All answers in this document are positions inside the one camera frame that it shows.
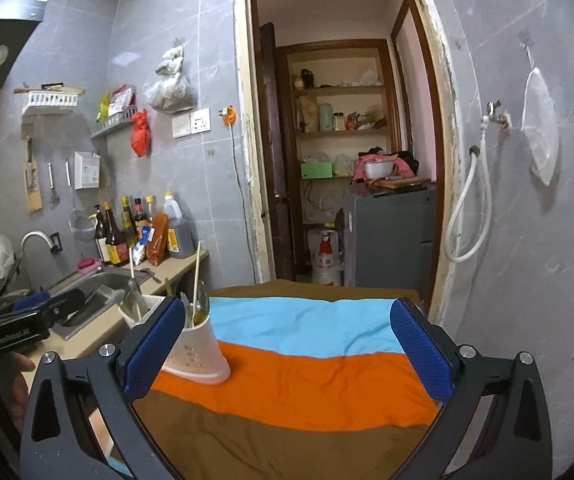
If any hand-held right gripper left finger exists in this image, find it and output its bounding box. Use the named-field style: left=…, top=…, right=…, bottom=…
left=20, top=296, right=188, bottom=480

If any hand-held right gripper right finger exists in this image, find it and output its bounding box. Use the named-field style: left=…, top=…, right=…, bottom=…
left=389, top=296, right=554, bottom=480

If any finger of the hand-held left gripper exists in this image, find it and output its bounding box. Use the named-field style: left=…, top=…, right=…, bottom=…
left=40, top=289, right=89, bottom=330
left=10, top=290, right=53, bottom=318

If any white plastic utensil holder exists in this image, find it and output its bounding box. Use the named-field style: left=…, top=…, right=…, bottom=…
left=117, top=294, right=232, bottom=386

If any person's left hand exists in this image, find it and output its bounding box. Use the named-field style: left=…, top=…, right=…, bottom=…
left=0, top=352, right=36, bottom=416

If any steel kitchen sink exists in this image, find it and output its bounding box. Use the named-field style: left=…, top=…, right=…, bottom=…
left=0, top=267, right=150, bottom=341

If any beige kitchen counter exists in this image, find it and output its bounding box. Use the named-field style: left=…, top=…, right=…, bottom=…
left=17, top=247, right=210, bottom=361

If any metal sink faucet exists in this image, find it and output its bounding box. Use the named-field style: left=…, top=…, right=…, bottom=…
left=20, top=231, right=64, bottom=261

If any metal mesh strainer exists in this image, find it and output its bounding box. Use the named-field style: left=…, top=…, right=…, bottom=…
left=64, top=159, right=97, bottom=241

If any orange seasoning packet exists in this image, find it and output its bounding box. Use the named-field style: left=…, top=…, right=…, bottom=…
left=146, top=211, right=170, bottom=267

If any narrow wooden cutting board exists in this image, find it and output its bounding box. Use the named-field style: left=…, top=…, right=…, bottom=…
left=21, top=135, right=44, bottom=213

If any large oil jug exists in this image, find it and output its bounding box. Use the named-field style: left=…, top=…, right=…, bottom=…
left=161, top=191, right=195, bottom=260

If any small metal kitchen tool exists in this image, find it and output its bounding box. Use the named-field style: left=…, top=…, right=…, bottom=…
left=46, top=161, right=61, bottom=206

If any grey appliance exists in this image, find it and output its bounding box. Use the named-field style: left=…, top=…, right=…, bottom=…
left=342, top=182, right=438, bottom=291

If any striped blue orange brown blanket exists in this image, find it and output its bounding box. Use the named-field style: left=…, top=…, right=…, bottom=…
left=87, top=280, right=442, bottom=480

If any wide wooden cutting board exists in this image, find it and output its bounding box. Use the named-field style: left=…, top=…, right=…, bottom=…
left=364, top=175, right=432, bottom=191

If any red plastic bag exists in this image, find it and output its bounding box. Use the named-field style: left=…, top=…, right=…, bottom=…
left=131, top=108, right=152, bottom=157

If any steel bowl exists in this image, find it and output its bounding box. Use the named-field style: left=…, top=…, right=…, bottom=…
left=363, top=161, right=397, bottom=181

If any pink cloth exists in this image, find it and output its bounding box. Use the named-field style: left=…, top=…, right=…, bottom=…
left=352, top=152, right=418, bottom=183

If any red packet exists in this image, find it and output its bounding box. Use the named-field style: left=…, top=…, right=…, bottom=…
left=108, top=85, right=137, bottom=116

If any green box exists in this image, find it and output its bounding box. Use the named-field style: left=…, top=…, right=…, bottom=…
left=300, top=160, right=335, bottom=181

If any dark wooden door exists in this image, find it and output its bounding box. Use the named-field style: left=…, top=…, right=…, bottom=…
left=256, top=22, right=298, bottom=281

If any wooden shelf unit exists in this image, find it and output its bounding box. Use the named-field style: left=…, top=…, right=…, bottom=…
left=274, top=39, right=403, bottom=281

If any clear bag with dark contents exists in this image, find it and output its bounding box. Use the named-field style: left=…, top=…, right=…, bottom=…
left=144, top=71, right=198, bottom=113

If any white mesh bag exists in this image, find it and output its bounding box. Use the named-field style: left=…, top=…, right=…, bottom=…
left=519, top=35, right=561, bottom=187

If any brown paper bag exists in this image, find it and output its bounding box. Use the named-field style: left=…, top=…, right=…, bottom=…
left=297, top=95, right=318, bottom=133

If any small white plastic bag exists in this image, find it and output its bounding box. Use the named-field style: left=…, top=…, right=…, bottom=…
left=154, top=37, right=185, bottom=75

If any white hose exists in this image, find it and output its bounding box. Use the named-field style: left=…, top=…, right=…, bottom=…
left=446, top=145, right=494, bottom=264

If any white wall box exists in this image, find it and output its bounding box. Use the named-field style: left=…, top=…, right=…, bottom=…
left=74, top=151, right=102, bottom=191

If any worn pale door frame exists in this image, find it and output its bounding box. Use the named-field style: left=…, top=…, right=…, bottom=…
left=232, top=0, right=468, bottom=331

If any metal wall rack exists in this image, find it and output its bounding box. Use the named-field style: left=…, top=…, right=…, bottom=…
left=90, top=110, right=140, bottom=138

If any grey power cable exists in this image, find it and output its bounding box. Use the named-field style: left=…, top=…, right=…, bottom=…
left=229, top=122, right=257, bottom=281

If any white wall basket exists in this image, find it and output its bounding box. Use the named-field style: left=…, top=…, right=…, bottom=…
left=14, top=85, right=87, bottom=116

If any metal wall tap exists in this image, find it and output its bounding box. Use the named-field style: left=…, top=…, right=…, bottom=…
left=481, top=100, right=512, bottom=128

